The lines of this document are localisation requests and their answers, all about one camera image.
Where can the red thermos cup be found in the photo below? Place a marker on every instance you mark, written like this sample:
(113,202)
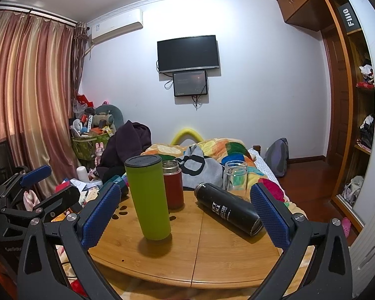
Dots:
(174,190)

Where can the red bag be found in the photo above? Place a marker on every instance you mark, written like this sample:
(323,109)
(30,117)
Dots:
(82,101)

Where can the black wall television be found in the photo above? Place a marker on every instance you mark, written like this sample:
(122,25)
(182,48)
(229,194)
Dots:
(187,53)

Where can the pink bunny toy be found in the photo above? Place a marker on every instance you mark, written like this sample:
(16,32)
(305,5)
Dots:
(99,153)

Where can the wooden overhead cabinet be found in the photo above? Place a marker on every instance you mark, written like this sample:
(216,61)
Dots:
(303,3)

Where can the black printed box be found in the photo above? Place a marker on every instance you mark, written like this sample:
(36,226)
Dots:
(348,18)

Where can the black chair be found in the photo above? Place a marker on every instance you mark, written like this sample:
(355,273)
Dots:
(1,159)

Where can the white handbag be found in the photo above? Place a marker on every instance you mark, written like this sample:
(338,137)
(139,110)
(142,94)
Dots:
(354,190)

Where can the curtain rod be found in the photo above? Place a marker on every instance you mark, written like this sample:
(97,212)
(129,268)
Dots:
(34,11)

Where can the grey plush toy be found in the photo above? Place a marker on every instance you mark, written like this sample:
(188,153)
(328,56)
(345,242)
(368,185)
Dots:
(107,114)

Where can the wooden wardrobe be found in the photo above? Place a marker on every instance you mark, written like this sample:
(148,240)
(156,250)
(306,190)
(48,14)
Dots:
(347,100)

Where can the pink cloth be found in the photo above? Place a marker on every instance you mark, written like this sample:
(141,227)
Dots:
(30,200)

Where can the yellow foam arch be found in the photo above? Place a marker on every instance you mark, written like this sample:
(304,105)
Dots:
(186,132)

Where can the grey backpack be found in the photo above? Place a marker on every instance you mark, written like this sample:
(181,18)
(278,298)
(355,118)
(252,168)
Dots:
(276,157)

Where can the white air conditioner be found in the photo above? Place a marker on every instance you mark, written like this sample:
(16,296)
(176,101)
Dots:
(115,26)

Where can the green cup with black lid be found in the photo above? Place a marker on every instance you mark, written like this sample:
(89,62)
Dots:
(147,200)

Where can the green storage basket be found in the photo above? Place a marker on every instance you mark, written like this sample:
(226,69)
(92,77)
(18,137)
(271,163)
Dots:
(87,147)

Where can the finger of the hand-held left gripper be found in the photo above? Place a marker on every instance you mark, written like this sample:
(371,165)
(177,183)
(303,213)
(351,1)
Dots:
(61,197)
(36,174)

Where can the pink slipper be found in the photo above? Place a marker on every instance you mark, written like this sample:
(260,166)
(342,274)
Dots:
(346,226)

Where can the black thermos bottle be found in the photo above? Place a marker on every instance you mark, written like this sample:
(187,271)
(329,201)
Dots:
(225,207)

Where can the dark purple jacket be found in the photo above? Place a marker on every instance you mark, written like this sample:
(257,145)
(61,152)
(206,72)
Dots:
(125,145)

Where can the grey and black cloth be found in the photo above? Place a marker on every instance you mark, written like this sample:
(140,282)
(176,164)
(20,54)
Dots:
(195,168)

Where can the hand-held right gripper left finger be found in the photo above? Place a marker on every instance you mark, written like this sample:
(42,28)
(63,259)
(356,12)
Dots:
(101,214)

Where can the colourful patterned blanket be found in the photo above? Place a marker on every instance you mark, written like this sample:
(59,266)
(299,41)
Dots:
(234,150)

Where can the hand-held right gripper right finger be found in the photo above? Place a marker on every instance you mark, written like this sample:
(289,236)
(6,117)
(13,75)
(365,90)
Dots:
(270,215)

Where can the clear glass cup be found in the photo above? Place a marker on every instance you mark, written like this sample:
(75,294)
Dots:
(234,178)

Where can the pink striped curtain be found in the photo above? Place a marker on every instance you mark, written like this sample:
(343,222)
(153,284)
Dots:
(28,100)

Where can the small black monitor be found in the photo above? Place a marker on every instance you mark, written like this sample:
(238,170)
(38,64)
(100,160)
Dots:
(190,83)

